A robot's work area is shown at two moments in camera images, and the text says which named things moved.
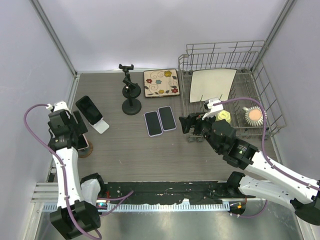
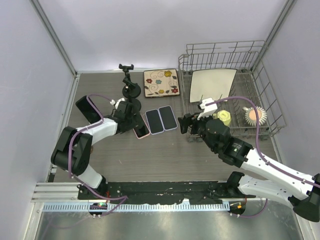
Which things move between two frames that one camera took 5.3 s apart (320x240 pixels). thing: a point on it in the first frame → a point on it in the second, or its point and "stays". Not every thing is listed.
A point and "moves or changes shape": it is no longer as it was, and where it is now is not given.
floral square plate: x=161 y=82 stays
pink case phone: x=86 y=142 moves or changes shape
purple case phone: x=153 y=123 stays
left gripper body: x=71 y=126 → x=132 y=122
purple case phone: x=167 y=118 stays
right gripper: x=193 y=119 stays
